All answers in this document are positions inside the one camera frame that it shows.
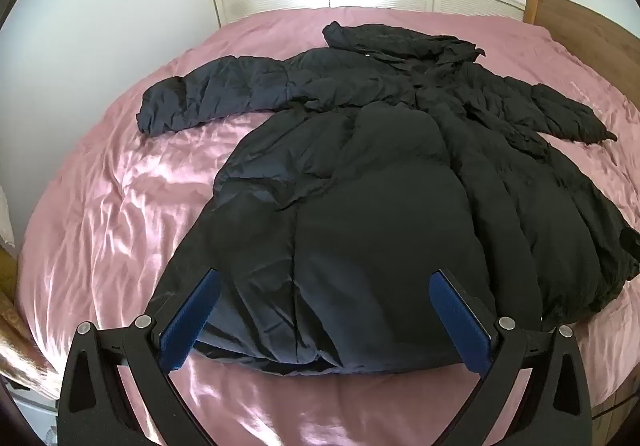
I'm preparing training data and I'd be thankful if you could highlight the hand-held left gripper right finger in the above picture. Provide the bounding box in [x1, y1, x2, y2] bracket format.
[428, 269, 594, 446]

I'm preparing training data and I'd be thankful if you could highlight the black puffer coat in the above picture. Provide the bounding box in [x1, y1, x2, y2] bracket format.
[136, 20, 640, 379]

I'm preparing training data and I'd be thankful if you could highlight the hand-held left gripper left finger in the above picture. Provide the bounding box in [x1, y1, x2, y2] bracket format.
[58, 267, 223, 446]

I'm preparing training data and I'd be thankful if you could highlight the gold patterned cloth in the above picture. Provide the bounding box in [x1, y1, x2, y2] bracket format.
[0, 246, 62, 399]

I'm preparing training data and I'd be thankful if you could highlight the pink bed sheet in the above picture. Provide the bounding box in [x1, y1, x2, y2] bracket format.
[15, 6, 640, 446]

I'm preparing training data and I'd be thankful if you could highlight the wooden headboard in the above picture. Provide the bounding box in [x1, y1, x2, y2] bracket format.
[525, 0, 640, 94]

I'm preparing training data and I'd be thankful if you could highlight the black cable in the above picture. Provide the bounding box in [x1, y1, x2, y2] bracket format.
[591, 398, 632, 422]

